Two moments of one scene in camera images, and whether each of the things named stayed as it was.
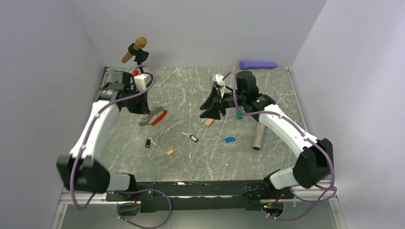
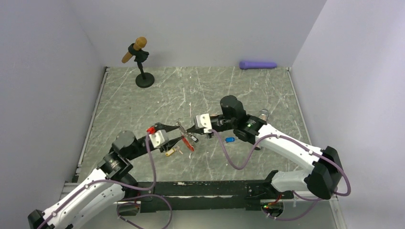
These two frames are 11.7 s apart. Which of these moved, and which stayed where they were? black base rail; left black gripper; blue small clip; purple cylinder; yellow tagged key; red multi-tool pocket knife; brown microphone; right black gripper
Moved: red multi-tool pocket knife; right black gripper; left black gripper
Stayed: purple cylinder; black base rail; brown microphone; blue small clip; yellow tagged key
